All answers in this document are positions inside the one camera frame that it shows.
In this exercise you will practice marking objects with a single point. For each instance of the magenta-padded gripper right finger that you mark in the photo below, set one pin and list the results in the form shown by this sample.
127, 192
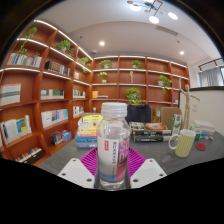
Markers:
148, 170

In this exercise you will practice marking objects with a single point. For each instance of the colourful book stack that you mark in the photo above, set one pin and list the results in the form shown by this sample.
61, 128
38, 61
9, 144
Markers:
87, 133

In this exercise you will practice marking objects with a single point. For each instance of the dark blue chair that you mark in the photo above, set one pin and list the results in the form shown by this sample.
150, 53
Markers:
138, 113

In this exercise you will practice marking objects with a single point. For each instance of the branching ceiling lamp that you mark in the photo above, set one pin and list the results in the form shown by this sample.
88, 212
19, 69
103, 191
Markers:
154, 13

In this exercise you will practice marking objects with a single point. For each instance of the ceiling air vent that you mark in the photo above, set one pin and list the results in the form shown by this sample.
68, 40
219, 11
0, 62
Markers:
167, 30

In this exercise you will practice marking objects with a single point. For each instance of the tan chair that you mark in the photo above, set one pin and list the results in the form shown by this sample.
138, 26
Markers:
167, 116

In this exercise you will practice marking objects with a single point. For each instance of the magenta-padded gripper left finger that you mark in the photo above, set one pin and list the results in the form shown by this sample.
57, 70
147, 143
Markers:
75, 170

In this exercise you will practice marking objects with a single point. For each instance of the grey window curtain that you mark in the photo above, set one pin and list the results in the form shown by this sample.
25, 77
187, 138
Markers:
210, 76

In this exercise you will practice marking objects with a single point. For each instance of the wooden shelf unit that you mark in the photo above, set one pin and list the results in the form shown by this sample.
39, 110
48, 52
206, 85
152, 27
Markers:
50, 100

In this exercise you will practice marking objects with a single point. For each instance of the stack of white packages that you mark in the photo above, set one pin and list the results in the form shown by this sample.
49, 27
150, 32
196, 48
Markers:
204, 126

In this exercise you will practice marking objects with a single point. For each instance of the wooden artist mannequin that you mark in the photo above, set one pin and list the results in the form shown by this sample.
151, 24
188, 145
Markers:
187, 106

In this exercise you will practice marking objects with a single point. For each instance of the yellow striped white mug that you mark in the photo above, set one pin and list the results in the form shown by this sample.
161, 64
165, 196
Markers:
184, 144

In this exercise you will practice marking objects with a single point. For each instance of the recessed ceiling spotlight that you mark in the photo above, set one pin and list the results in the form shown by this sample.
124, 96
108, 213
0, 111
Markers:
181, 52
101, 43

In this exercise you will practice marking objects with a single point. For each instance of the clear plastic water bottle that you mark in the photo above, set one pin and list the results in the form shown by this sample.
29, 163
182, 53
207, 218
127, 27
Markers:
113, 146

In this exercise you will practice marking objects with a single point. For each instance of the green white drink carton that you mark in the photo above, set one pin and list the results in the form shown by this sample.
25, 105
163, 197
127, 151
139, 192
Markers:
176, 125

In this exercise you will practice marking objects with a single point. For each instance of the white wall socket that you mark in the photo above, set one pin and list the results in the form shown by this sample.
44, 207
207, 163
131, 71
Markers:
194, 108

